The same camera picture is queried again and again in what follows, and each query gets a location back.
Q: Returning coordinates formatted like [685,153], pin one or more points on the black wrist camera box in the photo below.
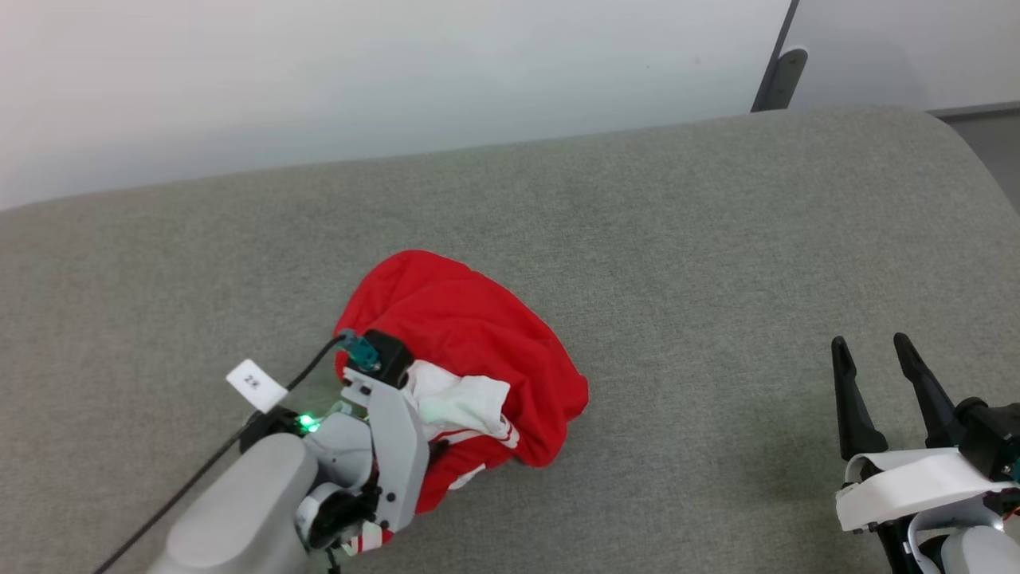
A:
[992,438]
[386,351]

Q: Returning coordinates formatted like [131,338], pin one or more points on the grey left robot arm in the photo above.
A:
[239,510]

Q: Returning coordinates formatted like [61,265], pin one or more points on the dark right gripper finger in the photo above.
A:
[857,422]
[936,418]

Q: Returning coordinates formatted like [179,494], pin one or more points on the dark grey door frame strip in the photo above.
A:
[777,56]

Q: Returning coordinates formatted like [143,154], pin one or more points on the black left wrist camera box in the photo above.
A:
[386,351]

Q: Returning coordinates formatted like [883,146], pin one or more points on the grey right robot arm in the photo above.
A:
[980,554]

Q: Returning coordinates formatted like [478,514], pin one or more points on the grey-green fabric sofa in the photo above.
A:
[637,239]

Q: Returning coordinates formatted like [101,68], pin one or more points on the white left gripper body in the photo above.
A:
[394,454]

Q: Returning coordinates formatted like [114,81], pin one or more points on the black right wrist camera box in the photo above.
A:
[992,438]

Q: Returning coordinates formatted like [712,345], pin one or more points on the grey metal wall bracket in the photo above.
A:
[787,76]

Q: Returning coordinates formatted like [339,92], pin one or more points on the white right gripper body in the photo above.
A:
[900,482]

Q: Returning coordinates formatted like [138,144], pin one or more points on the red and white garment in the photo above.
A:
[462,319]

